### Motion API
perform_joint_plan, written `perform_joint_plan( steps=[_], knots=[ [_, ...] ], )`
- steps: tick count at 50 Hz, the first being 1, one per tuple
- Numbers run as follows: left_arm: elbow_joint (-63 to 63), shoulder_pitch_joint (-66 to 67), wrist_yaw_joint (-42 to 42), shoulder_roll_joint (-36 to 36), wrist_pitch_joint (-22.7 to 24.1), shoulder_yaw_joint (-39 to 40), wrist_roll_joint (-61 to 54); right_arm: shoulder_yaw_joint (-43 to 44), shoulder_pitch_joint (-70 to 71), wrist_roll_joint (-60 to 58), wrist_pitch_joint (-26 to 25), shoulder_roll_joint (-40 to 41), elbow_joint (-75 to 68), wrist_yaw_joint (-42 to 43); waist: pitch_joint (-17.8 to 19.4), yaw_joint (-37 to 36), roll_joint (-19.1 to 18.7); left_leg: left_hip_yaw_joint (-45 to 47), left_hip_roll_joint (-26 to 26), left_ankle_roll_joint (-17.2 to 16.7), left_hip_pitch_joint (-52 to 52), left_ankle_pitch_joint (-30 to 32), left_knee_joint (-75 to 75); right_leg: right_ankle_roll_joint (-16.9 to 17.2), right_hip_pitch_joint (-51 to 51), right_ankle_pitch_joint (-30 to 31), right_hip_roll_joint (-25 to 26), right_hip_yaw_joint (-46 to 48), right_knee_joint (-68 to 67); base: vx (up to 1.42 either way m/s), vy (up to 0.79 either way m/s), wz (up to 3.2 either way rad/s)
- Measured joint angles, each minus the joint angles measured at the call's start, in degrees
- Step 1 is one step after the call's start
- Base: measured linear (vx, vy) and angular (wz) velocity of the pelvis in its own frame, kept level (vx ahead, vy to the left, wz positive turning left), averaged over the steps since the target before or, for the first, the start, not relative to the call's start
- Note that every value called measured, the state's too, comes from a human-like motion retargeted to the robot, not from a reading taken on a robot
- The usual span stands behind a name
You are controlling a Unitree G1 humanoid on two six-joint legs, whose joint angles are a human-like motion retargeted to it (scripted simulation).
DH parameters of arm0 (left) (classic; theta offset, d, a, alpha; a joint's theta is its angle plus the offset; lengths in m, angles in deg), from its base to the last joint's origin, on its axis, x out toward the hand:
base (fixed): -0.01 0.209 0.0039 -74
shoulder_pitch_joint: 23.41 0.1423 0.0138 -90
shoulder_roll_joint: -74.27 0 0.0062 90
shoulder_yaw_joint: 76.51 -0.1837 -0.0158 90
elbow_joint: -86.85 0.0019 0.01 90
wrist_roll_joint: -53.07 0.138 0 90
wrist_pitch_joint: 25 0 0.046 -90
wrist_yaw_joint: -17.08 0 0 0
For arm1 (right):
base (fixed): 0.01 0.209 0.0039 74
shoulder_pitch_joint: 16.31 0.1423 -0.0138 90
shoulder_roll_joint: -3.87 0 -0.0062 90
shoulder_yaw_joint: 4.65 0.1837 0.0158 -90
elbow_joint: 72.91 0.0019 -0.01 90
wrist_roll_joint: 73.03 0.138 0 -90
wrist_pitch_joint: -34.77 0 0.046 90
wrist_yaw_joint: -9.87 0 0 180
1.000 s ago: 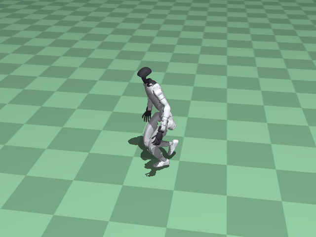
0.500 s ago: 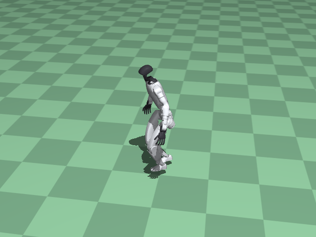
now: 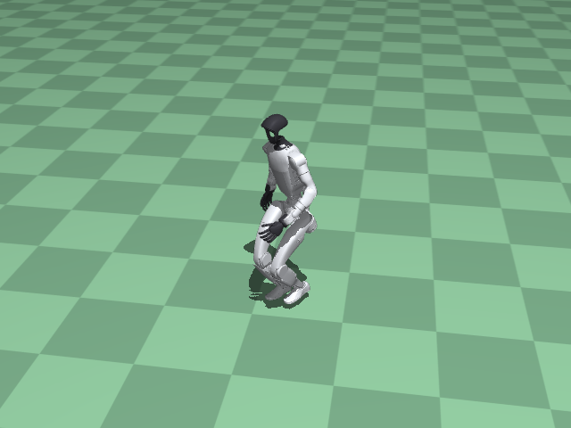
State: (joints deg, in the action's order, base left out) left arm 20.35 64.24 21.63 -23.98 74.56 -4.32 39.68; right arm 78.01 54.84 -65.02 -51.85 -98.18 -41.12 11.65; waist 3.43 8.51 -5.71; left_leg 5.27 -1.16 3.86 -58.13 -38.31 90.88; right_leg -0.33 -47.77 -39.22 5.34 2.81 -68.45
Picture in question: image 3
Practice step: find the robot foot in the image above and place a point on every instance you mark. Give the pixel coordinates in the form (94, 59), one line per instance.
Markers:
(277, 292)
(296, 294)

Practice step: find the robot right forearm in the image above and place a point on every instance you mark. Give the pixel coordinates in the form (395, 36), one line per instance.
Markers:
(271, 180)

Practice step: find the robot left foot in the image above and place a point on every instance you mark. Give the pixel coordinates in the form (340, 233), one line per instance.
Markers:
(296, 294)

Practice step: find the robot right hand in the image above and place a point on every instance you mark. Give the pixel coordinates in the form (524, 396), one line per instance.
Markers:
(266, 198)

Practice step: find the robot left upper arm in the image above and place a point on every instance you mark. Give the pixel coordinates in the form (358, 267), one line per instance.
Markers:
(299, 163)

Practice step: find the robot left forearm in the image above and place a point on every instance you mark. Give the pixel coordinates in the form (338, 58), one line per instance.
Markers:
(302, 204)

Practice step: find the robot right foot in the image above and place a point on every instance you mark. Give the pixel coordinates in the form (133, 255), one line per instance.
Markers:
(277, 292)

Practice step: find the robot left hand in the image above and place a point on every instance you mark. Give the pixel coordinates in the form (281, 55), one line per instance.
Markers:
(275, 228)

